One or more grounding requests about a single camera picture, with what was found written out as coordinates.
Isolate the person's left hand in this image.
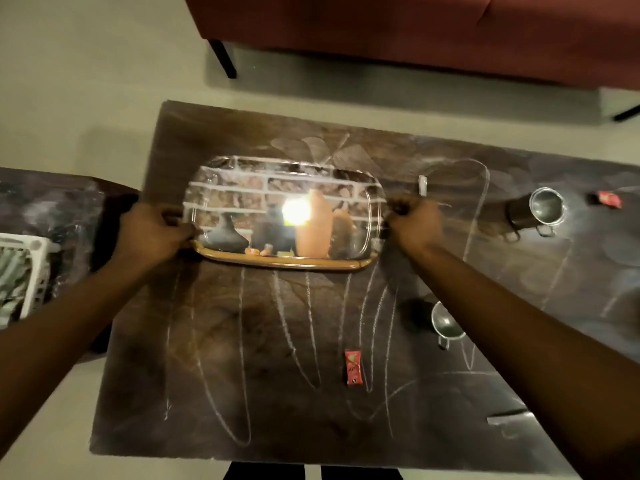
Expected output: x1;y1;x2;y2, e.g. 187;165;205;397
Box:
112;202;196;268

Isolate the person's right hand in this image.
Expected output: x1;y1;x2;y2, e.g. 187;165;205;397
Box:
384;195;445;258

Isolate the printed serving tray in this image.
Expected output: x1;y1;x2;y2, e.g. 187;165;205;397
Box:
182;155;388;271

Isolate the person's right forearm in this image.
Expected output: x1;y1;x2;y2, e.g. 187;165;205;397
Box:
407;244;640;480

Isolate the person's left forearm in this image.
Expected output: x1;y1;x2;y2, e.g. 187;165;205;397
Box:
0;252;161;460

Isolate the dark wooden coffee table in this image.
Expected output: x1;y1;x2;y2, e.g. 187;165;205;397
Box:
90;100;640;478

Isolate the white plastic basket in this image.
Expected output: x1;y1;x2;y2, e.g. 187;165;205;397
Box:
0;233;62;328

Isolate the red sofa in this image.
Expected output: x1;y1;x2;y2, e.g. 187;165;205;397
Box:
182;0;640;121

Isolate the steel mug with handle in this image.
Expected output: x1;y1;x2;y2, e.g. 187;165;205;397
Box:
504;187;568;244
431;301;467;350

